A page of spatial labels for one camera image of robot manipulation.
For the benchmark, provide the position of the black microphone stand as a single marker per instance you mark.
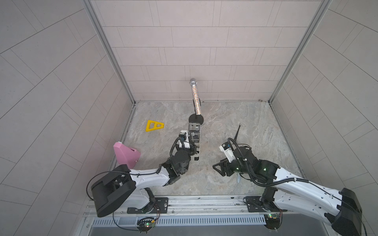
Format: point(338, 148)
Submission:
point(195, 118)

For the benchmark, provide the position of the aluminium corner profile left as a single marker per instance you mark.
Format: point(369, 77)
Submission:
point(105, 43)

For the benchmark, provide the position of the pink plastic block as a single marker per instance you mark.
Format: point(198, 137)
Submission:
point(126, 155)

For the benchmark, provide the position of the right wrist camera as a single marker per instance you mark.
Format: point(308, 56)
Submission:
point(226, 148)

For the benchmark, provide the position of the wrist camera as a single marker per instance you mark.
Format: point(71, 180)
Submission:
point(226, 148)
point(184, 141)

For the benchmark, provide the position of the white vent grille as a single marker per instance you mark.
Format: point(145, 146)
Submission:
point(185, 220)

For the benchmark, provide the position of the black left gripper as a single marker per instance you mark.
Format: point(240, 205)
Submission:
point(192, 150)

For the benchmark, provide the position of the glitter silver microphone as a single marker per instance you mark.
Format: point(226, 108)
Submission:
point(196, 99)

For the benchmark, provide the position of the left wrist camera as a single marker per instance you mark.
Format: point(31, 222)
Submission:
point(184, 141)

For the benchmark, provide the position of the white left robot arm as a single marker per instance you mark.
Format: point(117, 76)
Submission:
point(131, 188)

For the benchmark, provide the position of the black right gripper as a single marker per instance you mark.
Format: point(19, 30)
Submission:
point(223, 163)

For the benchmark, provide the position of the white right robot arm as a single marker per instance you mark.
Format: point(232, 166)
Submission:
point(284, 190)

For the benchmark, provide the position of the aluminium corner profile right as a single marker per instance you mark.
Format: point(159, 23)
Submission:
point(318, 16)

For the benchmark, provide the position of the circuit board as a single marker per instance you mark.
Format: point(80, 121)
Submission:
point(272, 221)
point(146, 224)

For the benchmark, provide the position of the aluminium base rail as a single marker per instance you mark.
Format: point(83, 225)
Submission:
point(223, 205)

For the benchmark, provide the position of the left circuit board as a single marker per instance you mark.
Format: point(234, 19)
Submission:
point(146, 224)

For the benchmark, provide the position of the aluminium corner profile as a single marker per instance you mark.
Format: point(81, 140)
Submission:
point(318, 16)
point(105, 43)

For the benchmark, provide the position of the right circuit board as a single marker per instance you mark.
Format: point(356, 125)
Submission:
point(272, 221)

